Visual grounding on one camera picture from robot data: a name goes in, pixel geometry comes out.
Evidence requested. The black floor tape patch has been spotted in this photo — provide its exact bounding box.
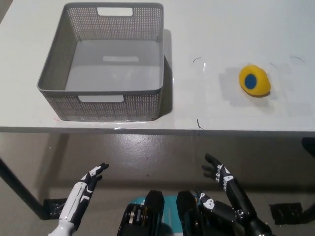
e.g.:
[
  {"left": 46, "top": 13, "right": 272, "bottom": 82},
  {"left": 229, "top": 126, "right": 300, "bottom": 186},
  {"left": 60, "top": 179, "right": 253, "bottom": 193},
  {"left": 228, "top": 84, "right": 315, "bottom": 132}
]
[
  {"left": 43, "top": 198, "right": 67, "bottom": 218},
  {"left": 269, "top": 202, "right": 305, "bottom": 225}
]

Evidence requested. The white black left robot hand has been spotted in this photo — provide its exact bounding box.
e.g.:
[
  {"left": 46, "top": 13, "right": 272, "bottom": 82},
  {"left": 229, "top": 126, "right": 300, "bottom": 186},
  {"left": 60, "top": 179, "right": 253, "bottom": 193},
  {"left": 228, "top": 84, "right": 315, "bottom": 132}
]
[{"left": 58, "top": 162, "right": 110, "bottom": 226}]

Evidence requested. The black metal table leg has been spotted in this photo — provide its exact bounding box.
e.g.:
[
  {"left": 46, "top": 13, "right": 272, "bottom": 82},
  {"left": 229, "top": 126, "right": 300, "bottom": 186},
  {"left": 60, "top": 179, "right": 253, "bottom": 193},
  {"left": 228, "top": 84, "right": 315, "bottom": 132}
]
[{"left": 0, "top": 158, "right": 48, "bottom": 219}]

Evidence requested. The yellow rubber duck toy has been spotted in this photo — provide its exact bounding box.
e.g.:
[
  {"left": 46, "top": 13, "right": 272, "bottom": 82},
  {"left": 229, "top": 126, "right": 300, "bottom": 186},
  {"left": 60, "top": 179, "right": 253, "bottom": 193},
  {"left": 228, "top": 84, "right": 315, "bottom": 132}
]
[{"left": 239, "top": 64, "right": 272, "bottom": 98}]

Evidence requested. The grey perforated plastic basket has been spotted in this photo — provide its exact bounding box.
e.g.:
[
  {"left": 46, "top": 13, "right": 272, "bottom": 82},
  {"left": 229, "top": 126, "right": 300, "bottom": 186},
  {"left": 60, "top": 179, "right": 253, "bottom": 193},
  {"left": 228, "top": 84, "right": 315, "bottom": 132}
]
[{"left": 36, "top": 2, "right": 165, "bottom": 122}]

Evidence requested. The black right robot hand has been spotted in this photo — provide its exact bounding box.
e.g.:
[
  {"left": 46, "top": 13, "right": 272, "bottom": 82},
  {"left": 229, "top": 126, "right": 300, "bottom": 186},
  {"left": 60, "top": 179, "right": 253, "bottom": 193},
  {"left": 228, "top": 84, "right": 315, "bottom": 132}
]
[{"left": 196, "top": 152, "right": 254, "bottom": 222}]

